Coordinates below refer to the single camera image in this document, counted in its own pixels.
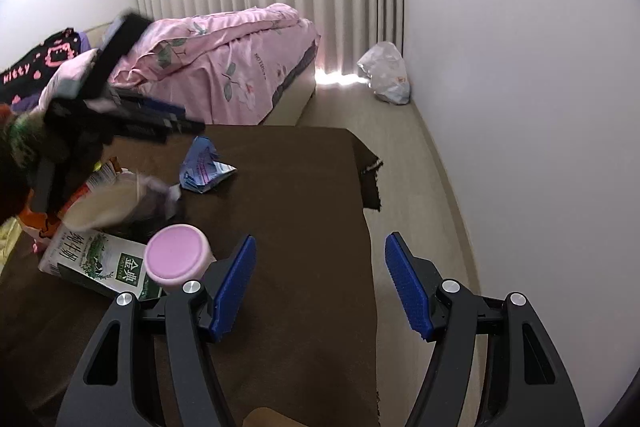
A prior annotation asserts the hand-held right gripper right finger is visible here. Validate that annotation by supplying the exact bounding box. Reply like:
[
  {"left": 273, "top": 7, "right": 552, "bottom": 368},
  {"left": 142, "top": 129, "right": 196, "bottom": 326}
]
[{"left": 384, "top": 232, "right": 586, "bottom": 427}]

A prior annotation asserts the beige bed base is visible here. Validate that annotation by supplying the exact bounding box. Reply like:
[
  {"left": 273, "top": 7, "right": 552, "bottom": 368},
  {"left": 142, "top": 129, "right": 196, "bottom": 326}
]
[{"left": 260, "top": 59, "right": 317, "bottom": 128}]

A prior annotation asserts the crumpled clear plastic wrapper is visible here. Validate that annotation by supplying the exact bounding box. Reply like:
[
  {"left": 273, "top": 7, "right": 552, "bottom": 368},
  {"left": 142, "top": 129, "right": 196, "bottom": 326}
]
[{"left": 134, "top": 173, "right": 184, "bottom": 222}]

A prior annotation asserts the bed with pink quilt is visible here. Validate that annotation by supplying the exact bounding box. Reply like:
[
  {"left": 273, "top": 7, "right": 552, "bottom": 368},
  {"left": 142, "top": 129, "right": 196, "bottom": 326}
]
[{"left": 39, "top": 4, "right": 322, "bottom": 126}]

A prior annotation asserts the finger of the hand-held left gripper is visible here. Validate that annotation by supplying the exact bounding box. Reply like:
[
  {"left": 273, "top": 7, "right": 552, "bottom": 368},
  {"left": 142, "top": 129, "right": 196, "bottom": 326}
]
[
  {"left": 112, "top": 116, "right": 207, "bottom": 144},
  {"left": 107, "top": 88, "right": 187, "bottom": 120}
]

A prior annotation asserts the yellow trash bag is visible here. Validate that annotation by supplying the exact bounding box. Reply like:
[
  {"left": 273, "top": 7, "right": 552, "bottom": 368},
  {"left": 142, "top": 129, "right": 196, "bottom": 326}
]
[{"left": 0, "top": 219, "right": 24, "bottom": 276}]

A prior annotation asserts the cream paper cup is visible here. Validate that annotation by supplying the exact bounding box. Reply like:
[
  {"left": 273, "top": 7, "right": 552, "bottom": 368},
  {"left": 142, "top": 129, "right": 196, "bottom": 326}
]
[{"left": 62, "top": 177, "right": 147, "bottom": 231}]

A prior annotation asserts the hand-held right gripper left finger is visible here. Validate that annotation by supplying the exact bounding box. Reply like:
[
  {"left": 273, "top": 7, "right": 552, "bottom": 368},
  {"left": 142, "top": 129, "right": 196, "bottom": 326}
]
[{"left": 56, "top": 234, "right": 258, "bottom": 427}]

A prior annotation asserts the white plastic bag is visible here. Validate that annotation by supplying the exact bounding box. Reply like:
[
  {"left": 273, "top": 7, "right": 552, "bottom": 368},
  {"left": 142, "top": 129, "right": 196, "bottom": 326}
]
[{"left": 356, "top": 41, "right": 412, "bottom": 106}]

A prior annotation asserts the pink lidded cup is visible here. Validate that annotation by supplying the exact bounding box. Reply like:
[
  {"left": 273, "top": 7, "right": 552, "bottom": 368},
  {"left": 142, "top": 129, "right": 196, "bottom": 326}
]
[{"left": 144, "top": 224, "right": 219, "bottom": 293}]

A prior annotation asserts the orange plastic bag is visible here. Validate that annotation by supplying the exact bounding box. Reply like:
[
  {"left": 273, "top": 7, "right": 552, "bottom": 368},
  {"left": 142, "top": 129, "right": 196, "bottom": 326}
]
[{"left": 20, "top": 159, "right": 126, "bottom": 244}]

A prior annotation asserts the crumpled blue white packet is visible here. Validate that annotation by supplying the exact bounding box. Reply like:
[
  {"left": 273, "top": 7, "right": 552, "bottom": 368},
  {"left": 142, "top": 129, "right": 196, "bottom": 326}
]
[{"left": 179, "top": 135, "right": 237, "bottom": 194}]

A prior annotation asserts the black pink printed blanket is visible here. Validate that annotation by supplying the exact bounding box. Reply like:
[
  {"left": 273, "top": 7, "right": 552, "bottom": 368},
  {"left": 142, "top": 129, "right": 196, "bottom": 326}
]
[{"left": 0, "top": 27, "right": 92, "bottom": 108}]

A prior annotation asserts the white green milk carton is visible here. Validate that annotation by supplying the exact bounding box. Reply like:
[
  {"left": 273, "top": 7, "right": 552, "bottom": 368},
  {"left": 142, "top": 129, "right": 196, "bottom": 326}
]
[{"left": 38, "top": 226, "right": 167, "bottom": 301}]

